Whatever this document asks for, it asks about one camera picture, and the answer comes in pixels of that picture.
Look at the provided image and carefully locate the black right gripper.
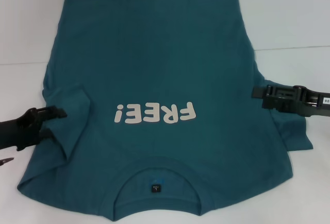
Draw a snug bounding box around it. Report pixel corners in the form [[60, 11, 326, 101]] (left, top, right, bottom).
[[251, 84, 330, 118]]

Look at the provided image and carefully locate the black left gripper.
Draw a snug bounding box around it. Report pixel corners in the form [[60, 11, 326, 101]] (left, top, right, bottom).
[[0, 106, 69, 152]]

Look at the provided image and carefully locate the dark left wrist cable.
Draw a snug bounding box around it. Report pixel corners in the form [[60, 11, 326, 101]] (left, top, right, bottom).
[[0, 156, 15, 167]]

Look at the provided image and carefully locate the teal blue FREE t-shirt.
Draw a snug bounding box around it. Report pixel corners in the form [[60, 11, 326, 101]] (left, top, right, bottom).
[[15, 0, 314, 208]]

